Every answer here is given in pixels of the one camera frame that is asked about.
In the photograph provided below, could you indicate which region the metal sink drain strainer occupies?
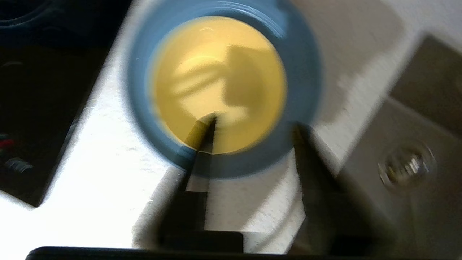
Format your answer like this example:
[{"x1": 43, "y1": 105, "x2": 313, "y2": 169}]
[{"x1": 377, "y1": 141, "x2": 438, "y2": 192}]

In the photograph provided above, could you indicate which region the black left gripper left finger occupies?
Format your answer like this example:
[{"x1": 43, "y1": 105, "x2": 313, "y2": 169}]
[{"x1": 157, "y1": 113, "x2": 244, "y2": 253}]

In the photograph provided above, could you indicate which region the yellow bowl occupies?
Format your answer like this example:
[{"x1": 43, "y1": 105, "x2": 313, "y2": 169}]
[{"x1": 148, "y1": 16, "x2": 288, "y2": 155}]

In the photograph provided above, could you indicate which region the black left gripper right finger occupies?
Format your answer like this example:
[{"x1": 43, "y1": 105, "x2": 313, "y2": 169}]
[{"x1": 289, "y1": 123, "x2": 397, "y2": 255}]

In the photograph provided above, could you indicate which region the black induction cooktop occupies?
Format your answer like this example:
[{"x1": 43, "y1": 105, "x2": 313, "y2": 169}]
[{"x1": 0, "y1": 0, "x2": 134, "y2": 208}]

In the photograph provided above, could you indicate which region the blue plate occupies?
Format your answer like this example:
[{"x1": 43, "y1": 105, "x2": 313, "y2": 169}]
[{"x1": 126, "y1": 0, "x2": 323, "y2": 179}]

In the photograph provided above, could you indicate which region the stainless steel sink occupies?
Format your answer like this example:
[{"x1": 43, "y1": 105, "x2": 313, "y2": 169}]
[{"x1": 336, "y1": 34, "x2": 462, "y2": 260}]

